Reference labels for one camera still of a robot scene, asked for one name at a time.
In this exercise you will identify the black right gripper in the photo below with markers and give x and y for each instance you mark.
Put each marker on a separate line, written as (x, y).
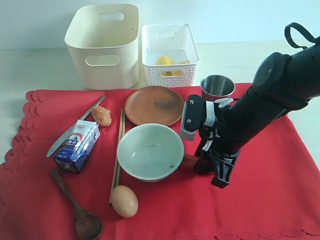
(215, 135)

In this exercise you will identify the red sausage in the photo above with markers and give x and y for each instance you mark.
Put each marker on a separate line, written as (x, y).
(189, 161)

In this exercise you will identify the yellow cheese wedge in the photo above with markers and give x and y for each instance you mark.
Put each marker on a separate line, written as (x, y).
(179, 72)

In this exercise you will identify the yellow lemon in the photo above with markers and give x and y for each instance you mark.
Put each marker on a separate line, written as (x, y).
(165, 60)

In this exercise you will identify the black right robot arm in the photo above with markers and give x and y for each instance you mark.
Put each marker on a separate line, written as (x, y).
(282, 83)

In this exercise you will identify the pale green bowl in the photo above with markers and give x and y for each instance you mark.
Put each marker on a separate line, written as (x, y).
(150, 152)

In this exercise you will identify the stainless steel cup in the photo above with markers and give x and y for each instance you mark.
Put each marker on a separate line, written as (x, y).
(214, 87)

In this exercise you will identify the brown round plate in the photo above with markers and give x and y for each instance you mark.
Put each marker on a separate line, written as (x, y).
(154, 104)

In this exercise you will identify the brown egg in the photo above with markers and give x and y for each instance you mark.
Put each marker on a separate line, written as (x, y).
(124, 201)

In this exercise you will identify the left wooden chopstick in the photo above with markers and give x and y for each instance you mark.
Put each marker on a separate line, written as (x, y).
(115, 169)

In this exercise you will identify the white perforated plastic basket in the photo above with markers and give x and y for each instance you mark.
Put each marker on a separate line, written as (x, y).
(173, 40)

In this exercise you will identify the fried chicken nugget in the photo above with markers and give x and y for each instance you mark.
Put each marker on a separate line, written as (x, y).
(102, 116)

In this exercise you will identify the red scalloped tablecloth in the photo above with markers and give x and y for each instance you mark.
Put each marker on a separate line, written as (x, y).
(273, 194)

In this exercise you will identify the dark wooden spoon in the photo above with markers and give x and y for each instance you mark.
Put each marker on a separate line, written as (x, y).
(87, 225)

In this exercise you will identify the blue white milk carton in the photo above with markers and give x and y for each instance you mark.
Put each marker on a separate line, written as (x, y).
(77, 147)

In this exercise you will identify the cream plastic storage bin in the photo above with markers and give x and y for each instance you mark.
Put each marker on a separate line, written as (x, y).
(102, 40)

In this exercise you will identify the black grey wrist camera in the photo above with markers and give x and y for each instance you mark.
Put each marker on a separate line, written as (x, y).
(191, 118)

